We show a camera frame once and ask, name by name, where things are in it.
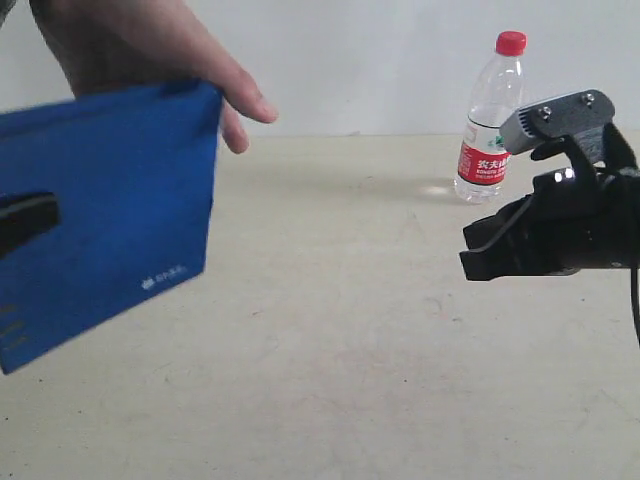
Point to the blue ring binder notebook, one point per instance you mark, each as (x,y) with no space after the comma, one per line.
(133,172)

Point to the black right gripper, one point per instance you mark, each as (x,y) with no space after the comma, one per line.
(597,230)

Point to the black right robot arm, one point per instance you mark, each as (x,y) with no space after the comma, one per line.
(562,227)

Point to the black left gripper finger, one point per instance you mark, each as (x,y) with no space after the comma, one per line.
(25,216)

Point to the clear plastic water bottle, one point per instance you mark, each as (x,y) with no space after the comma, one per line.
(498,91)

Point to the person's open hand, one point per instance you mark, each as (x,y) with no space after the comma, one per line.
(107,45)

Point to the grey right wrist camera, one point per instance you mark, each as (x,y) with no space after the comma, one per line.
(579,125)

